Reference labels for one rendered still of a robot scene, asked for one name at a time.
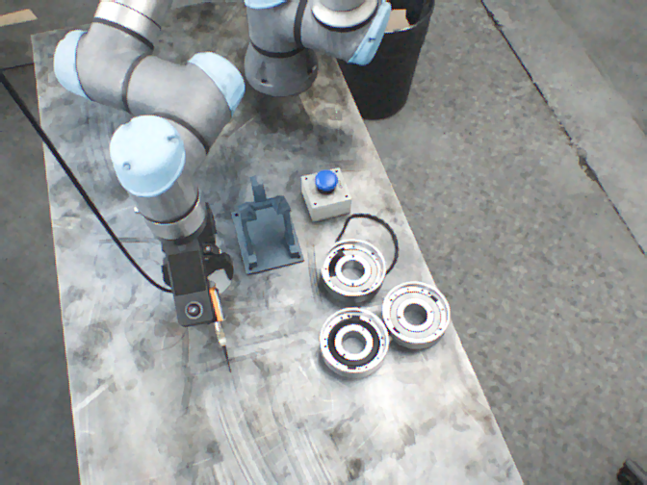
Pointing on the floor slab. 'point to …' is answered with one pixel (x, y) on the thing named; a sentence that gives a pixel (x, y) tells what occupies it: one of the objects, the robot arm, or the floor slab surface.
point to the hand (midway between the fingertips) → (209, 293)
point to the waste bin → (390, 63)
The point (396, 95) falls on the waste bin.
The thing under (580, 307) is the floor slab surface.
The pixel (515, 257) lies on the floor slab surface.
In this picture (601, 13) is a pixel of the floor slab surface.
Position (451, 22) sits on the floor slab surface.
